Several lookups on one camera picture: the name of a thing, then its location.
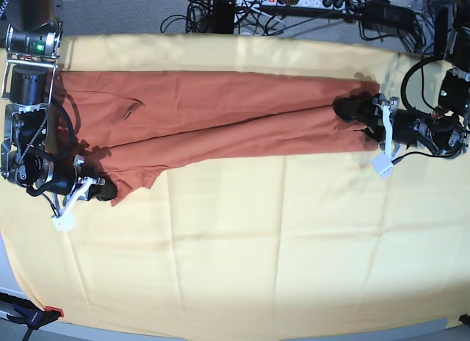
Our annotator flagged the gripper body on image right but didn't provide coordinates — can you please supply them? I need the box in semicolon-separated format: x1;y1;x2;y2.
390;110;422;148

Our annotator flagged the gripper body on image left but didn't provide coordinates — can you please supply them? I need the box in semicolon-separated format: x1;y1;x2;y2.
47;155;84;196

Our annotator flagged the terracotta orange T-shirt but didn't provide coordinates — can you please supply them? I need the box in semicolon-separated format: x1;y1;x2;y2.
54;71;380;205

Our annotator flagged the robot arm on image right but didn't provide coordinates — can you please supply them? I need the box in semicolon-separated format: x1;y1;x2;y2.
333;0;469;168

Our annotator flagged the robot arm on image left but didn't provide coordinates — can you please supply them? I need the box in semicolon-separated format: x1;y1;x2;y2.
1;0;117;203

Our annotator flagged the black power adapter brick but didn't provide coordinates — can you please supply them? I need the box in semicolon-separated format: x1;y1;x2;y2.
362;1;416;29

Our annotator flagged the black upright box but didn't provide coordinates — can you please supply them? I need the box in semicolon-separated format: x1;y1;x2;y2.
434;7;449;57

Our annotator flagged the pale yellow table cloth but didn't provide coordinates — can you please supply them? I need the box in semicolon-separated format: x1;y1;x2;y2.
0;32;470;339

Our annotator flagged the black and red bar clamp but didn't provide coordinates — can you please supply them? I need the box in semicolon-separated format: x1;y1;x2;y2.
1;293;64;340

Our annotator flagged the white power strip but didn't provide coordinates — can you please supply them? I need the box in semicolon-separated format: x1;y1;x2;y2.
236;0;347;15

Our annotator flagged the black clamp at right corner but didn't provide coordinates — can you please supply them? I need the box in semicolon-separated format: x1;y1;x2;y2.
458;314;470;327

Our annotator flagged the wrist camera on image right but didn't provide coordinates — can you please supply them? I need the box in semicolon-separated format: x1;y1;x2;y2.
371;153;394;179

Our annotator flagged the tangle of black cables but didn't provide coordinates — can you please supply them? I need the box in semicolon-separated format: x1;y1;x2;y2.
159;0;294;37

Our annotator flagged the black vertical stand post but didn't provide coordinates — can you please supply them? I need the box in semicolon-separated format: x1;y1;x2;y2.
211;0;236;35

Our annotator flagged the braided black white cable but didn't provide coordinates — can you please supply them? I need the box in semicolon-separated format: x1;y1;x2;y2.
0;0;18;22

